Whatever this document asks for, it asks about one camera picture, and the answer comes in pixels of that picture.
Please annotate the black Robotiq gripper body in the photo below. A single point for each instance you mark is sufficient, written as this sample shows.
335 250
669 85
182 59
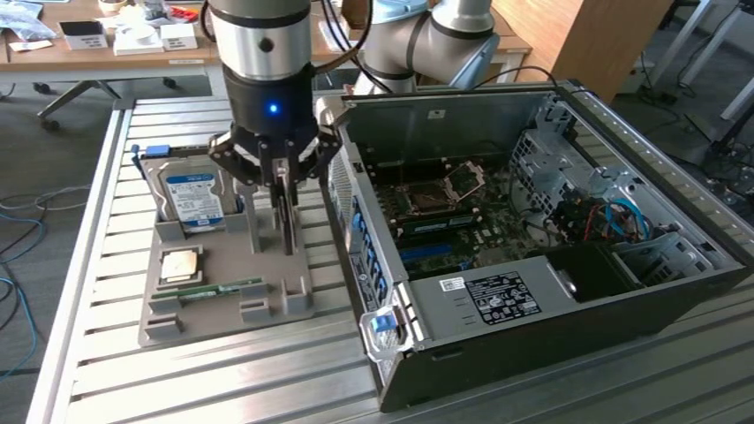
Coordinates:
271 106

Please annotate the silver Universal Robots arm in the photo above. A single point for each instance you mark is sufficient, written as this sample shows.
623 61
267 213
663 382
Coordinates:
259 35

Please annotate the clear plastic bag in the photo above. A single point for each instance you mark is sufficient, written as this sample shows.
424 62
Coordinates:
23 22

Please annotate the grey power supply unit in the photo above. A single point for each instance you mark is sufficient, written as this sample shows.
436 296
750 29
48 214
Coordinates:
435 318

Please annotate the white box with round part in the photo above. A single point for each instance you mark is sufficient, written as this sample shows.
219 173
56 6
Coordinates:
137 40

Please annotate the blue expansion slot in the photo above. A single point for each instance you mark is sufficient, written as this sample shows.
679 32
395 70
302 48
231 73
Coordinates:
424 253

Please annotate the plain white box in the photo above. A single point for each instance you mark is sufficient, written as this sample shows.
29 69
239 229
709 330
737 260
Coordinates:
178 37

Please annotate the black and white box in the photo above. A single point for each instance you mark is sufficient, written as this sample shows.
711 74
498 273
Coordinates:
83 33

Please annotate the CPU socket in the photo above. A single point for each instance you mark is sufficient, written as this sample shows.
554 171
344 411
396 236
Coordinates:
427 201

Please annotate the white paper tag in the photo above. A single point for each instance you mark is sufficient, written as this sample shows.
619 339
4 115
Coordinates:
29 46

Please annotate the green RAM stick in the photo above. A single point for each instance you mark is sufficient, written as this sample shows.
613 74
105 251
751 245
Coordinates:
206 291

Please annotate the brown cardboard box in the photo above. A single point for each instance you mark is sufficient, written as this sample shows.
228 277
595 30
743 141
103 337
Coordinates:
354 17

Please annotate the silver disk bay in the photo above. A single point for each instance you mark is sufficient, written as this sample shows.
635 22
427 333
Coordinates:
659 260

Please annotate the open black PC case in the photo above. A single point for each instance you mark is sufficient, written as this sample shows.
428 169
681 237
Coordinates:
530 353

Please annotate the stack of papers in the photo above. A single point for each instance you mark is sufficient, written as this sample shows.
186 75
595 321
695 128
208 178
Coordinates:
335 40

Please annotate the CPU chip with metal lid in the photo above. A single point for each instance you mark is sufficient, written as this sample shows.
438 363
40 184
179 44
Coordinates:
178 265

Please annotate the wooden desk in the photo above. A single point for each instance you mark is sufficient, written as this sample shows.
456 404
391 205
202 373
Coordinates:
59 59

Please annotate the blue case latch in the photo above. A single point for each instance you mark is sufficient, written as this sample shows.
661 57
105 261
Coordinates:
383 322

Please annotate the perforated silver drive cage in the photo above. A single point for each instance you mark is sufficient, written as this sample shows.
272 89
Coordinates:
547 176

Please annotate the blue disk caddy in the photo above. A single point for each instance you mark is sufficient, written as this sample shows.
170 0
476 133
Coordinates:
156 151

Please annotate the red object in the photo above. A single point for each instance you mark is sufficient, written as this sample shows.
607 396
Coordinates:
183 13

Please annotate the black expansion slot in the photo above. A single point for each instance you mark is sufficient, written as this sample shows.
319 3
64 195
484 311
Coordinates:
439 266

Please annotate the silver hard disk blue label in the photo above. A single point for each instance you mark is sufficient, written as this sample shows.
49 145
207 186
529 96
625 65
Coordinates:
188 194

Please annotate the graphics card with metal bracket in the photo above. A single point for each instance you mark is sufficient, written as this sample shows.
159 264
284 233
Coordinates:
287 229

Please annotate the grey parts rack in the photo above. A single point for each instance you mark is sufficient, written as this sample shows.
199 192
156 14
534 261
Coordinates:
235 265

